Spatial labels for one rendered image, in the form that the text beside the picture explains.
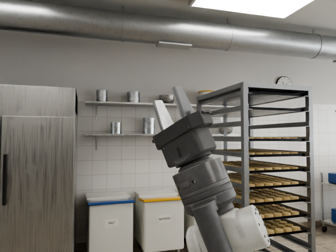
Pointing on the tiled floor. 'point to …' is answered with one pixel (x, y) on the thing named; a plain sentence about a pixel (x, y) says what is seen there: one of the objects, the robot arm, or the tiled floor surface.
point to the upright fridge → (38, 168)
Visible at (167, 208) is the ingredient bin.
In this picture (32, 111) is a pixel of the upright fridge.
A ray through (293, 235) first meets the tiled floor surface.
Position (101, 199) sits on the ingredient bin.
